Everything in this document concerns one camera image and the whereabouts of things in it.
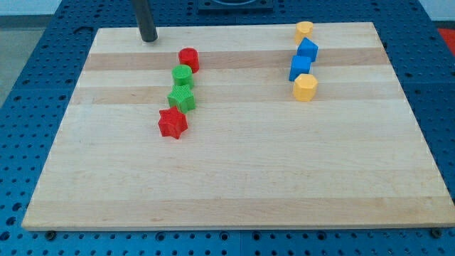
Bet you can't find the wooden board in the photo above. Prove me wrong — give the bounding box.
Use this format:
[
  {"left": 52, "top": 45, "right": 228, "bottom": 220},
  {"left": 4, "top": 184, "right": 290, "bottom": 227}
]
[{"left": 22, "top": 22, "right": 454, "bottom": 231}]

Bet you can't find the green star block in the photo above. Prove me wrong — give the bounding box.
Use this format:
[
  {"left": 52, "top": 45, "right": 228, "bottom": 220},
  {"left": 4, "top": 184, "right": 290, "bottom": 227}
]
[{"left": 167, "top": 85, "right": 196, "bottom": 114}]

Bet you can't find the red star block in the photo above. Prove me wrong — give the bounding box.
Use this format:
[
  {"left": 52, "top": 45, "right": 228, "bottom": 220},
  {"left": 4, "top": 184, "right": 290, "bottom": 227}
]
[{"left": 158, "top": 107, "right": 188, "bottom": 139}]

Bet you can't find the green cylinder block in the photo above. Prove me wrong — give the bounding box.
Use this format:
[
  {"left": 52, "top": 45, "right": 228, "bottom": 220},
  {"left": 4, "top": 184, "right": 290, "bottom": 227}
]
[{"left": 171, "top": 64, "right": 194, "bottom": 89}]

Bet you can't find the red cylinder block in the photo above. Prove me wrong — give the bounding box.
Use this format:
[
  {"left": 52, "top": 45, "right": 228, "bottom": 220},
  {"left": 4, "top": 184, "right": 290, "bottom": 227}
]
[{"left": 178, "top": 48, "right": 200, "bottom": 73}]

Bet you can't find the yellow hexagon block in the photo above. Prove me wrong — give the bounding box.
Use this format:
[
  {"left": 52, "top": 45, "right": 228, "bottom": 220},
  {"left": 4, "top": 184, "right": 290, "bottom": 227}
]
[{"left": 292, "top": 74, "right": 319, "bottom": 102}]

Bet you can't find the blue cube block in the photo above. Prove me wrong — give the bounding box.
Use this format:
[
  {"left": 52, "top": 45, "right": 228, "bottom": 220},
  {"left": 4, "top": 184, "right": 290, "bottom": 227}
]
[{"left": 289, "top": 55, "right": 311, "bottom": 82}]

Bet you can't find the blue triangle block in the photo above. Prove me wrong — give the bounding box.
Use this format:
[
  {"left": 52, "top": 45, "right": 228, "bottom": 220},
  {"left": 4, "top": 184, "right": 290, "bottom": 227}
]
[{"left": 296, "top": 38, "right": 319, "bottom": 62}]

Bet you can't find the yellow heart block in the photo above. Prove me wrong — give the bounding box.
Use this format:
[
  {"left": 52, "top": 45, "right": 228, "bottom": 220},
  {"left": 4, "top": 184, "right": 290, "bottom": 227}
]
[{"left": 294, "top": 21, "right": 314, "bottom": 45}]

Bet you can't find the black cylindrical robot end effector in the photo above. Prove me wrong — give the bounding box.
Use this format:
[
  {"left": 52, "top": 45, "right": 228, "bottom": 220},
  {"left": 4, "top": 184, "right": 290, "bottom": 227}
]
[{"left": 132, "top": 0, "right": 158, "bottom": 43}]

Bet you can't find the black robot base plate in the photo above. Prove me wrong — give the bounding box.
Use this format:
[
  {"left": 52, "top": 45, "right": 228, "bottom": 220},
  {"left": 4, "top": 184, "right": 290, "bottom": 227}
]
[{"left": 196, "top": 0, "right": 274, "bottom": 14}]

